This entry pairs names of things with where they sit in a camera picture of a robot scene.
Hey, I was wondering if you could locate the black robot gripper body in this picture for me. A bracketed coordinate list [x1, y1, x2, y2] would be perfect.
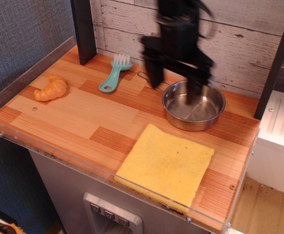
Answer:
[141, 0, 214, 84]

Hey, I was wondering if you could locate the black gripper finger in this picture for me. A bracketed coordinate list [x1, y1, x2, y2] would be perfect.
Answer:
[143, 52, 164, 88]
[186, 75, 207, 105]

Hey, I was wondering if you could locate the stainless steel pot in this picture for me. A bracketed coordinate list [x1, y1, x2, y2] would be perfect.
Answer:
[137, 71, 227, 132]

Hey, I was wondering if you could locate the yellow towel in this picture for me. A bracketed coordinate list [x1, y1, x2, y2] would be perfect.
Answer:
[115, 124, 214, 213]

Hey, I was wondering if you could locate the teal dish brush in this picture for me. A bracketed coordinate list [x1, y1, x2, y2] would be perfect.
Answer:
[99, 54, 133, 93]

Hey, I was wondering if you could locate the orange toy croissant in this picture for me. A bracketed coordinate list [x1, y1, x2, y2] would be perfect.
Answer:
[34, 75, 67, 101]

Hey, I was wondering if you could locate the white toy sink unit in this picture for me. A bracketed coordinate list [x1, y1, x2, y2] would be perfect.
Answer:
[247, 91, 284, 193]

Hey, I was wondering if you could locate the clear acrylic table guard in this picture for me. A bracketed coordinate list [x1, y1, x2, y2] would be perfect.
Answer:
[0, 111, 260, 234]

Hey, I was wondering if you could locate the silver toy fridge cabinet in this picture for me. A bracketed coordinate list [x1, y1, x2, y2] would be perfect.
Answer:
[30, 151, 208, 234]

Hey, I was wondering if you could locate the orange object bottom left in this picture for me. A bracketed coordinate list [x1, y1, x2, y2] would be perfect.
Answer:
[0, 225, 24, 234]

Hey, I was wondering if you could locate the dark left shelf post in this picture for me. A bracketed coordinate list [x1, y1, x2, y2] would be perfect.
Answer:
[70, 0, 97, 65]

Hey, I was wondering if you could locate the dark shelf post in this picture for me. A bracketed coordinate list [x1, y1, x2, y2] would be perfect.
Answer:
[70, 0, 97, 65]
[253, 0, 284, 121]

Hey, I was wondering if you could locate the dark right shelf post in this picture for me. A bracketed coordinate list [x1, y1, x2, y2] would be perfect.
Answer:
[253, 0, 284, 121]

